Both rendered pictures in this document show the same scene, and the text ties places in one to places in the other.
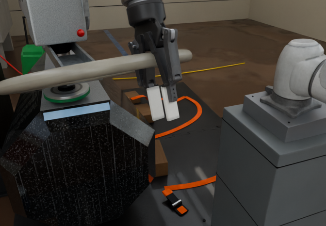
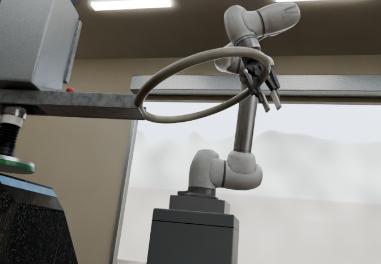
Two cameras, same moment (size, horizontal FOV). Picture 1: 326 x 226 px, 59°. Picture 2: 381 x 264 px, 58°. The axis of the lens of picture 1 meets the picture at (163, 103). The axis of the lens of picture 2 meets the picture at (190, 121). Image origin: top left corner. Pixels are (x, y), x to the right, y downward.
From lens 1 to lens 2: 136 cm
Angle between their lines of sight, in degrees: 72
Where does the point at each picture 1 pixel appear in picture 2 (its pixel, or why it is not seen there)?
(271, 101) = (195, 194)
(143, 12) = not seen: hidden behind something
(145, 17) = not seen: hidden behind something
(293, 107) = (212, 195)
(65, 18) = (55, 72)
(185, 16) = not seen: outside the picture
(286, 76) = (207, 170)
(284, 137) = (223, 209)
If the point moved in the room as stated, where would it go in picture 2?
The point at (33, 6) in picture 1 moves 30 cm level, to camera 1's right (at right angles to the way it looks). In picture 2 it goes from (45, 43) to (106, 79)
